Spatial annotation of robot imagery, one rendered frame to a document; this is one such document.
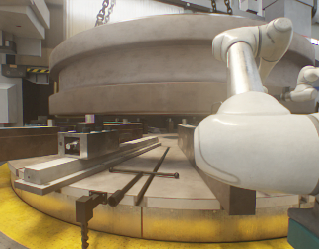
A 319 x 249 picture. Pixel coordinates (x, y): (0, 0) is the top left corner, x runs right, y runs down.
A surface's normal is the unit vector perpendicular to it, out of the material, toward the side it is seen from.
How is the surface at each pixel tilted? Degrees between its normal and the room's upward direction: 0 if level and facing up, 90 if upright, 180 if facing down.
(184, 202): 90
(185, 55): 90
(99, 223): 90
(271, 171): 104
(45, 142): 90
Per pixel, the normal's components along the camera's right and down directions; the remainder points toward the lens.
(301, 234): -1.00, 0.00
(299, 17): 0.33, 0.04
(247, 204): 0.01, 0.04
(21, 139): 0.71, 0.03
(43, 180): 0.93, 0.02
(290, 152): -0.32, -0.11
